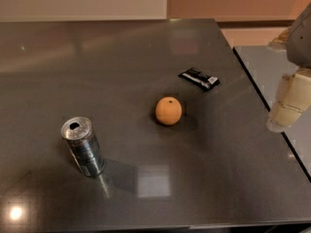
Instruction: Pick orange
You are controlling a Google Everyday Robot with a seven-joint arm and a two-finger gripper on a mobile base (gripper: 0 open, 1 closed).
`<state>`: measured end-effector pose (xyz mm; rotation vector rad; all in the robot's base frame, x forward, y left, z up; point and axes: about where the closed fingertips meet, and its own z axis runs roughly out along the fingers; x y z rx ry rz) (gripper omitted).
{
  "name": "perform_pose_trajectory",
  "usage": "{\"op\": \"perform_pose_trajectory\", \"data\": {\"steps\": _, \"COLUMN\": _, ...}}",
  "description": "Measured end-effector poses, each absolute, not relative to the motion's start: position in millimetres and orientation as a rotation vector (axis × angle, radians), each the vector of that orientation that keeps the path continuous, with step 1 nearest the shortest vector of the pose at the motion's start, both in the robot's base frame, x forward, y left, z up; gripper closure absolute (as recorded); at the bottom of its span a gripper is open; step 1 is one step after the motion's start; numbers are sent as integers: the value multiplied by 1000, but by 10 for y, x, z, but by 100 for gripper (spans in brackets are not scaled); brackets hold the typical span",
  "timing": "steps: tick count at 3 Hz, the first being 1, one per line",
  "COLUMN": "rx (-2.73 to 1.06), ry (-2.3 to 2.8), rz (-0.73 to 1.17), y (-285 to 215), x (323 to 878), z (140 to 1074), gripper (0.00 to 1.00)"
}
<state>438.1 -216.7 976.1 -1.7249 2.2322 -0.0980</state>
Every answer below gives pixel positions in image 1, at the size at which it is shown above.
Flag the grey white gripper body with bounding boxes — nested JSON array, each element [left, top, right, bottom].
[[287, 3, 311, 68]]

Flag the black snack bar wrapper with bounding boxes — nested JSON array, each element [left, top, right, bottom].
[[179, 68, 220, 92]]

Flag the silver opened drink can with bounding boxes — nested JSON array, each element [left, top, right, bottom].
[[61, 116, 104, 178]]

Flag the grey side table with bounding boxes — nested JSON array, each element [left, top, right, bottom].
[[233, 46, 311, 180]]

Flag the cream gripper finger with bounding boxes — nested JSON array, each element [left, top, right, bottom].
[[266, 69, 311, 133], [267, 28, 290, 51]]

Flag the orange fruit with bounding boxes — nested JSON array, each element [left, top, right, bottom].
[[155, 97, 182, 125]]

